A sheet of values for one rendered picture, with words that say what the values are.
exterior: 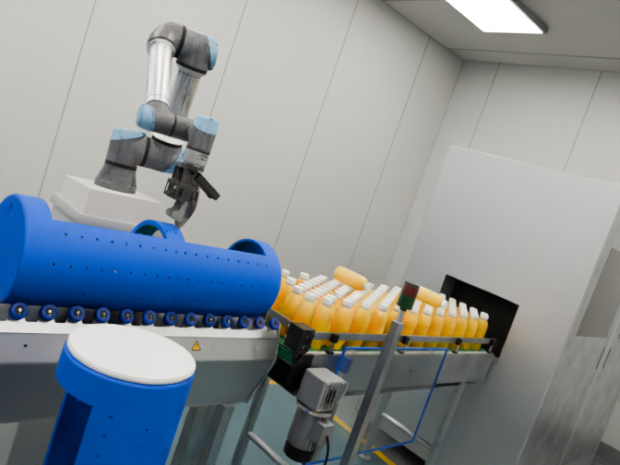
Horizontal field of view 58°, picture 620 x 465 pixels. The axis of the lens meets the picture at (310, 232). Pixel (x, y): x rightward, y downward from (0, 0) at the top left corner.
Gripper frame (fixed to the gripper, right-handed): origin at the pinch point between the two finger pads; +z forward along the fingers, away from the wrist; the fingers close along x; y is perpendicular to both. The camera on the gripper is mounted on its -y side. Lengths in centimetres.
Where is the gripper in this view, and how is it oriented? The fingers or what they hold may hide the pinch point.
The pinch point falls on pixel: (179, 226)
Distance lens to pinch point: 182.4
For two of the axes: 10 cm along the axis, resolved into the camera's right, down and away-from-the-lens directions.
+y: -6.7, -1.5, -7.3
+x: 6.7, 3.0, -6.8
